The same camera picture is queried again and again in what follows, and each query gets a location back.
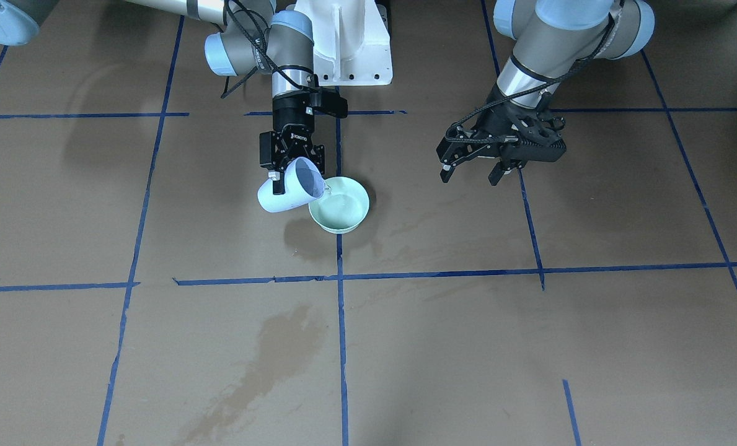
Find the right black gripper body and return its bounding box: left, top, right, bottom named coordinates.
left=258, top=87, right=348, bottom=174

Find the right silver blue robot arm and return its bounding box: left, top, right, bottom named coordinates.
left=143, top=1, right=348, bottom=198

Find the light blue plastic cup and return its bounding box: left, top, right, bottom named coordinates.
left=257, top=156, right=326, bottom=214

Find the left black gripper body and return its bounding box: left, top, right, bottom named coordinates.
left=471, top=90, right=567, bottom=163

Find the white camera mast pole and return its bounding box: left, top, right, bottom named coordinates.
left=287, top=1, right=394, bottom=87

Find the black braided camera cable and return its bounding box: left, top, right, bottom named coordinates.
left=221, top=0, right=282, bottom=100

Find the mint green bowl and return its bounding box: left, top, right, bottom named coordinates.
left=308, top=176, right=370, bottom=234

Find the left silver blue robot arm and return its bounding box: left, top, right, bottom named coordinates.
left=436, top=1, right=655, bottom=185

